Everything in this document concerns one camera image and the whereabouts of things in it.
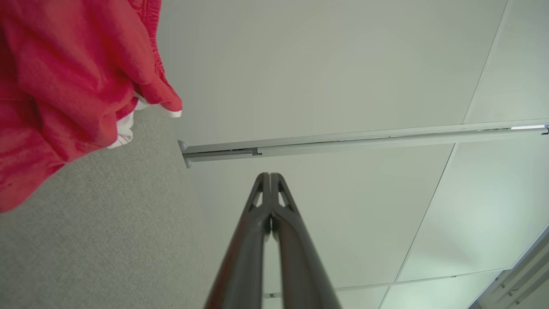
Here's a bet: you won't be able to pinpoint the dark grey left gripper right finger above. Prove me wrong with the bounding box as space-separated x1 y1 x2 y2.
271 173 342 309

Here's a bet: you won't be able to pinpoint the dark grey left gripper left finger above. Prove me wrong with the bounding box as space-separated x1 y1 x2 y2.
204 173 272 309

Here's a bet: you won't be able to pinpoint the red shorts with white trim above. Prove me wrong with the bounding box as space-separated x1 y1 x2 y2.
0 0 183 214

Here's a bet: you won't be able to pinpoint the grey metal partition post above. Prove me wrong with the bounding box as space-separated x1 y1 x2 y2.
187 119 549 163

